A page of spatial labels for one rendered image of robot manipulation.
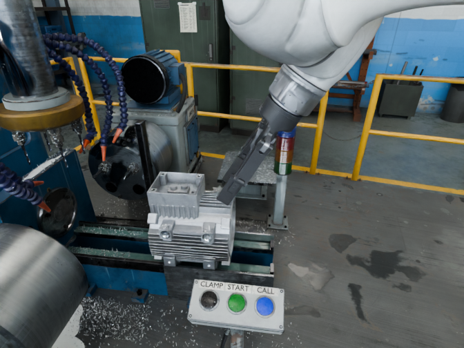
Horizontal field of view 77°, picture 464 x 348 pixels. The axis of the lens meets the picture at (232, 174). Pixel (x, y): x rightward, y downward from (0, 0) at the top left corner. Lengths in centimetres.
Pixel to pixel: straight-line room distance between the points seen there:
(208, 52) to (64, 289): 340
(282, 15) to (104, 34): 675
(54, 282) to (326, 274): 74
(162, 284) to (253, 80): 307
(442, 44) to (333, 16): 529
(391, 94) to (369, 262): 421
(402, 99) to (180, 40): 332
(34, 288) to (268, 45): 53
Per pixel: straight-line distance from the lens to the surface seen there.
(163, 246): 75
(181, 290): 88
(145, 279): 90
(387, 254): 114
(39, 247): 66
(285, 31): 34
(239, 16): 34
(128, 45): 673
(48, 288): 64
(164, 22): 403
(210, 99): 392
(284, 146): 95
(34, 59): 75
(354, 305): 96
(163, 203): 72
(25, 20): 75
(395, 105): 518
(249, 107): 377
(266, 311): 56
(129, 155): 101
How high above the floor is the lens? 153
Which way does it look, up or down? 30 degrees down
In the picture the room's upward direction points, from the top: straight up
